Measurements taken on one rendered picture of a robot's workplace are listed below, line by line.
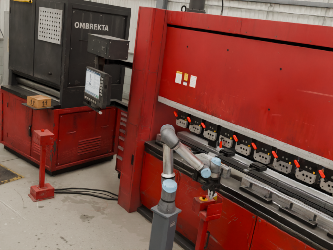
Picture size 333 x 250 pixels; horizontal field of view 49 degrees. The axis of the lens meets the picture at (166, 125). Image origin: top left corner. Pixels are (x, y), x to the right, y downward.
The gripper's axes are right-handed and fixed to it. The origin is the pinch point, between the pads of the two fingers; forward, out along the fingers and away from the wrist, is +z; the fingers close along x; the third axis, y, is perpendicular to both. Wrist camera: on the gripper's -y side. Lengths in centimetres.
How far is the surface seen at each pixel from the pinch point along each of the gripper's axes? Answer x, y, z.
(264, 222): -34.0, 30.7, 11.2
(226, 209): 4.8, 24.1, 19.1
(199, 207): 4.7, -5.8, 9.4
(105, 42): 145, -34, -110
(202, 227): 2.6, -2.1, 28.4
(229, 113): 30, 38, -61
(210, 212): -4.7, -1.4, 10.0
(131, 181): 130, -8, 43
